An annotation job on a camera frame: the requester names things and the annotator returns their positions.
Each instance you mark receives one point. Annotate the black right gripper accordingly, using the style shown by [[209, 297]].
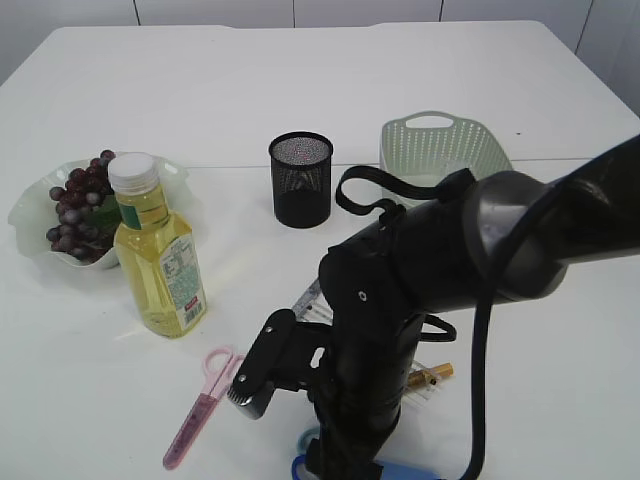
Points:
[[369, 367]]

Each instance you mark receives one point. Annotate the blue scissors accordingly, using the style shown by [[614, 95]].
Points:
[[390, 470]]

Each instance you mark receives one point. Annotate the pink scissors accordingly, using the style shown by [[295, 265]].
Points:
[[219, 367]]

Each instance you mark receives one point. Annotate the yellow oil bottle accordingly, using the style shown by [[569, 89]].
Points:
[[155, 248]]

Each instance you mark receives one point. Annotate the purple artificial grape bunch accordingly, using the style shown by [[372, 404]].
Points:
[[88, 214]]

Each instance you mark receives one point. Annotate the clear plastic sheet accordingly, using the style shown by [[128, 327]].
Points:
[[450, 166]]

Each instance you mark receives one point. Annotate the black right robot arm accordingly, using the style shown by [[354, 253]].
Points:
[[467, 243]]

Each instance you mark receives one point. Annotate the clear plastic ruler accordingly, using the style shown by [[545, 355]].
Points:
[[322, 314]]

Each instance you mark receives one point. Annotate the gold glitter pen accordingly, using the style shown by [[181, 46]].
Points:
[[424, 377]]

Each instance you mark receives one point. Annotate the silver glitter pen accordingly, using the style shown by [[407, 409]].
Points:
[[307, 299]]

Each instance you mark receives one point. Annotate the black mesh pen holder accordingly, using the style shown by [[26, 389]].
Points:
[[301, 178]]

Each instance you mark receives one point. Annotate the green plastic basket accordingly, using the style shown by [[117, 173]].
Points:
[[412, 148]]

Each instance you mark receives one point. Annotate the green wavy glass plate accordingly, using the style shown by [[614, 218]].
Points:
[[34, 212]]

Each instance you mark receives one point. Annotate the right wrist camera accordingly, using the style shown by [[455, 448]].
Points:
[[279, 358]]

